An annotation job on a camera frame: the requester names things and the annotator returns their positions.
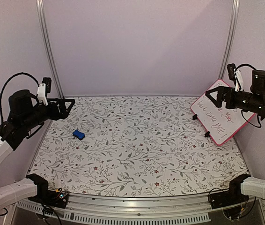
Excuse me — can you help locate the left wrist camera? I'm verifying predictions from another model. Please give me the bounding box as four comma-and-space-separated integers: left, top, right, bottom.
37, 77, 52, 106

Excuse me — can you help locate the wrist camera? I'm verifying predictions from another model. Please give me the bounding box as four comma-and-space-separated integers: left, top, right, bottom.
227, 63, 243, 92
37, 77, 52, 106

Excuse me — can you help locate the front aluminium rail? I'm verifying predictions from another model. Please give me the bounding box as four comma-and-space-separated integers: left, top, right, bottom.
13, 192, 265, 225

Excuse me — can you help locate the right aluminium frame post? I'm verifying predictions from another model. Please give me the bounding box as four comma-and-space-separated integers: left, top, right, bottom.
218, 0, 240, 79

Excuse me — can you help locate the right black cable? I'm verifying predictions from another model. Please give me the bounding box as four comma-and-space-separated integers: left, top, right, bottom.
234, 63, 263, 128

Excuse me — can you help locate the pink framed whiteboard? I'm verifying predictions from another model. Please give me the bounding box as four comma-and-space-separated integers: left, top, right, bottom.
190, 79, 257, 146

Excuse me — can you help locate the aluminium frame post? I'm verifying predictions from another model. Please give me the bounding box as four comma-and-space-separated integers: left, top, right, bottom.
218, 0, 240, 79
36, 0, 65, 98

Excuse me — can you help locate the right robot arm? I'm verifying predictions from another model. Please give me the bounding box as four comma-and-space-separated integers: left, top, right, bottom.
205, 66, 265, 209

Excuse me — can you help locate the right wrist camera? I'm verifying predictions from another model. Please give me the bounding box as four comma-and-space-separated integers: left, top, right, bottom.
227, 63, 243, 92

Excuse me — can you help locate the left black sleeved cable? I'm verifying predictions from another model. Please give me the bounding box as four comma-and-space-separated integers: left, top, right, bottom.
0, 72, 42, 122

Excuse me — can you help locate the left aluminium frame post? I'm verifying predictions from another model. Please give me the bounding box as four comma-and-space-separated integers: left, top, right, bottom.
36, 0, 65, 98

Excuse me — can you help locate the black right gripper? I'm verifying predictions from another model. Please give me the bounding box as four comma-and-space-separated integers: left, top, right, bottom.
206, 85, 265, 114

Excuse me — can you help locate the black stand foot left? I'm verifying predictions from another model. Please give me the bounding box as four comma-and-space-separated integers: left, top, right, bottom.
192, 114, 198, 120

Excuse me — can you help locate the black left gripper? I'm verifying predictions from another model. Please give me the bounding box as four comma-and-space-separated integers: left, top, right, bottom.
22, 98, 75, 131

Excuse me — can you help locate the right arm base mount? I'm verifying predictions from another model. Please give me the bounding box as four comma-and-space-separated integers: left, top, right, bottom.
207, 188, 250, 221

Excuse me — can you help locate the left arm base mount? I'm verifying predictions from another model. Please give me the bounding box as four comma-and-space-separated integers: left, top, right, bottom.
28, 186, 69, 209

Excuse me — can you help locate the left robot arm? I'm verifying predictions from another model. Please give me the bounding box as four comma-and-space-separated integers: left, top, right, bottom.
0, 90, 75, 211

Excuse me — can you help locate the blue whiteboard eraser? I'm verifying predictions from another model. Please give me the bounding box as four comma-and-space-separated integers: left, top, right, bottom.
73, 130, 85, 140

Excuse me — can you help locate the floral table mat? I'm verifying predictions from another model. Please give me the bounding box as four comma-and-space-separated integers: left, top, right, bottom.
30, 97, 247, 197

